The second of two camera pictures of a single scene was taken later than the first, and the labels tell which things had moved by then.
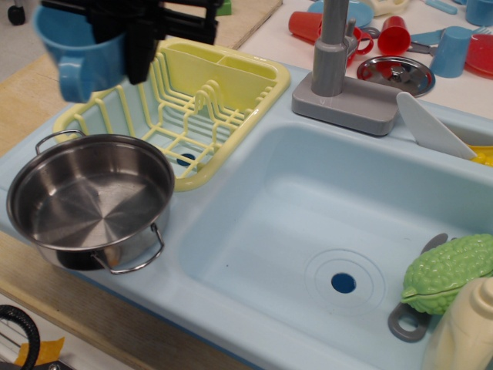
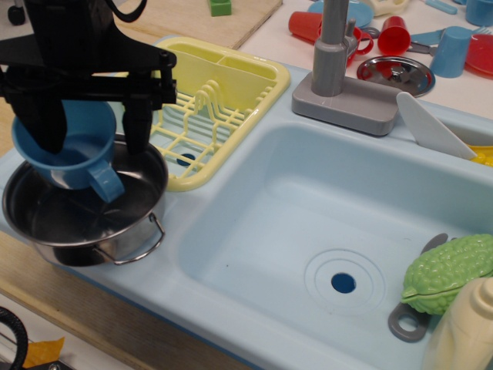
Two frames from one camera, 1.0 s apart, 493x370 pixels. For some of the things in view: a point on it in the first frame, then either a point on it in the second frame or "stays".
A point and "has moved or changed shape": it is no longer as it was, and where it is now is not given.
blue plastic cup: [85, 65] has moved or changed shape
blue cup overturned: [451, 55] stays
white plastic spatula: [427, 130] stays
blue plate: [363, 14] stays
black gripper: [192, 20] -> [84, 62]
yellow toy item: [484, 154] stays
